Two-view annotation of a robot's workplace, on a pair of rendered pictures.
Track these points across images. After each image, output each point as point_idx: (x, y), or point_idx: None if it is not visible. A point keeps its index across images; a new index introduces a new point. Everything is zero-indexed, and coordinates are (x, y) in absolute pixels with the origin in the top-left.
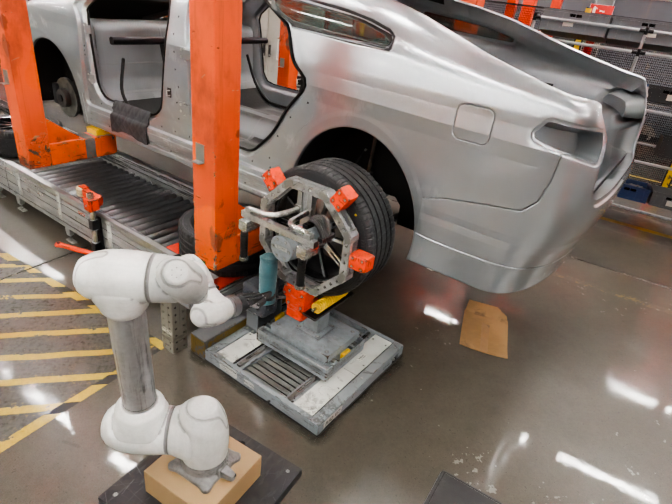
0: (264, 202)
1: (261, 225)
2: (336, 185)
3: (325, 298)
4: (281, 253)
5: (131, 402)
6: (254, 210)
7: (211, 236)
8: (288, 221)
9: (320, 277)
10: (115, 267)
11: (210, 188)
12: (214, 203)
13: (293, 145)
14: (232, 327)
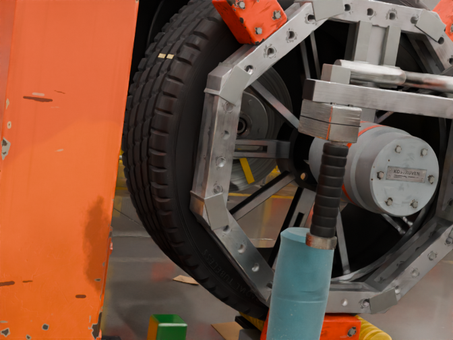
0: (238, 83)
1: (216, 162)
2: (406, 5)
3: (364, 320)
4: (406, 190)
5: None
6: (367, 69)
7: (92, 241)
8: (452, 81)
9: (334, 273)
10: None
11: (112, 50)
12: (125, 104)
13: None
14: None
